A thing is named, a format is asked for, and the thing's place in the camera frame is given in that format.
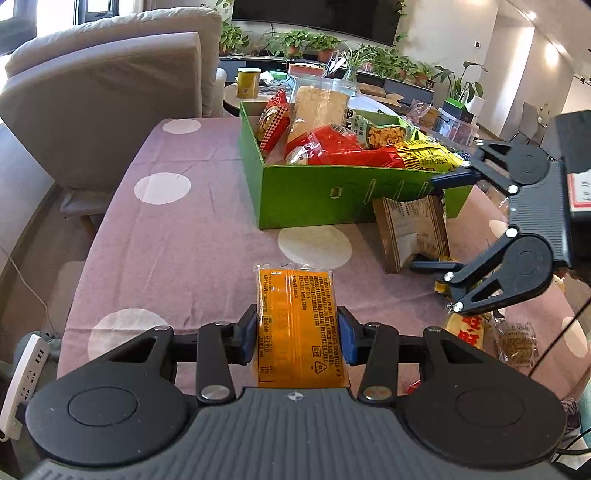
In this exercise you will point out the green snack packet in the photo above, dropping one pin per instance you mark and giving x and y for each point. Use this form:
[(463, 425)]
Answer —
[(383, 136)]

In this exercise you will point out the pink polka dot tablecloth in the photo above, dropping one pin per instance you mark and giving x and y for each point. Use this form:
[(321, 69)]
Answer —
[(184, 240)]

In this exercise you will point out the dark television cabinet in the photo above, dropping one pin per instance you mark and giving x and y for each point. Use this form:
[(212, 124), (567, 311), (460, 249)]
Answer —
[(406, 85)]

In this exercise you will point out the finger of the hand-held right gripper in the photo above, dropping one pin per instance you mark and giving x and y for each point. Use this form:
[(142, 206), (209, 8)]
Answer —
[(434, 266), (450, 179)]

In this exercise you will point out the clear small cake packet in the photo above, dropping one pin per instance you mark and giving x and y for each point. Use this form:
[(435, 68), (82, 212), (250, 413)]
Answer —
[(515, 344)]

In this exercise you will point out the red and white snack packet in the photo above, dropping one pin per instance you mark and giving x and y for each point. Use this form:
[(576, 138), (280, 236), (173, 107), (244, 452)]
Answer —
[(466, 332)]

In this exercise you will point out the orange snack packet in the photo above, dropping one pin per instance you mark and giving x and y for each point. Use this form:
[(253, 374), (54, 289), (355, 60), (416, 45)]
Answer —
[(295, 332)]

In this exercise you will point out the green and black box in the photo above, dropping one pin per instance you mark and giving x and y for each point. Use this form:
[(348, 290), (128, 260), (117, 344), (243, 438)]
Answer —
[(457, 108)]

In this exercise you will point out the white power strip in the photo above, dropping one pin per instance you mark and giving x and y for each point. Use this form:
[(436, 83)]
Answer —
[(25, 383)]

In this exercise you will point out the spider plant in vase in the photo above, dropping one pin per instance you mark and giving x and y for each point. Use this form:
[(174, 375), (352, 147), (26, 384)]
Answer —
[(353, 64)]

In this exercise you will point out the green cardboard box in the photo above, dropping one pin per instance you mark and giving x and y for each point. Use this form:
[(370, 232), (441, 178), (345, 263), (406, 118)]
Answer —
[(314, 198)]

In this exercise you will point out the brown striped snack packet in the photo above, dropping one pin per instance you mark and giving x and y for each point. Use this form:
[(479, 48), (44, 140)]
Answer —
[(406, 230)]

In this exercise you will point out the small red wrapper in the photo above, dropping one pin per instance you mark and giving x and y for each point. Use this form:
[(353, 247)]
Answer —
[(414, 386)]

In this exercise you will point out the red checkered snack packet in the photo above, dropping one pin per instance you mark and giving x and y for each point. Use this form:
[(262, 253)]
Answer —
[(272, 122)]

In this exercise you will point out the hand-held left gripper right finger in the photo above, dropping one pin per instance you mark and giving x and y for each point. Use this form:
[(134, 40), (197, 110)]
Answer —
[(347, 337)]

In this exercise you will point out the row of potted plants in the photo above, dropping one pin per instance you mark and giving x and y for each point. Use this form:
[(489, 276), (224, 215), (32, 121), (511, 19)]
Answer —
[(295, 44)]

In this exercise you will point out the beige sofa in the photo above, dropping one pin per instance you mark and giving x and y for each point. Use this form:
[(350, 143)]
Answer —
[(115, 83)]

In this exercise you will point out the orange box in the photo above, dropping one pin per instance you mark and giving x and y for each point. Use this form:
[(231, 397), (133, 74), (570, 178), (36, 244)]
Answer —
[(304, 68)]

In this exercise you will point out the wall television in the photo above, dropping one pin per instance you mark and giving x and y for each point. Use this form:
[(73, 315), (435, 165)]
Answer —
[(314, 16)]

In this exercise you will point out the large-leaf plant in white pot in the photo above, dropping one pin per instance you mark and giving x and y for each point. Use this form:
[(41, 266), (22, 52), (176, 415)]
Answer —
[(461, 81)]

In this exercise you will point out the sliced bread loaf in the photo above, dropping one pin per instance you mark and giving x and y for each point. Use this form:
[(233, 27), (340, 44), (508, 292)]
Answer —
[(318, 108)]

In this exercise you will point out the clear plastic bag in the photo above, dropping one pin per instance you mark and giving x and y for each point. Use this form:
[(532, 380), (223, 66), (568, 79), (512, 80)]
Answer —
[(422, 114)]

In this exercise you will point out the red and yellow striped bag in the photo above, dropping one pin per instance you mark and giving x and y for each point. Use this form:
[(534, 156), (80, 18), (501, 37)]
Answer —
[(364, 154)]

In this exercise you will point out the grey dining chair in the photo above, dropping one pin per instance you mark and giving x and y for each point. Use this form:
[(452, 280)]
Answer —
[(526, 120)]

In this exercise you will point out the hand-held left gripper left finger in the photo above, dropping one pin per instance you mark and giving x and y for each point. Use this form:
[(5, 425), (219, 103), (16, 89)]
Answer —
[(250, 337)]

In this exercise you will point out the clear storage bin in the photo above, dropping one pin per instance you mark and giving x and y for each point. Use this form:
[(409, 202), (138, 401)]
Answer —
[(455, 131)]

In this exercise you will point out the yellow can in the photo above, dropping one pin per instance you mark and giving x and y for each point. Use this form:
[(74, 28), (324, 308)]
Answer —
[(248, 83)]

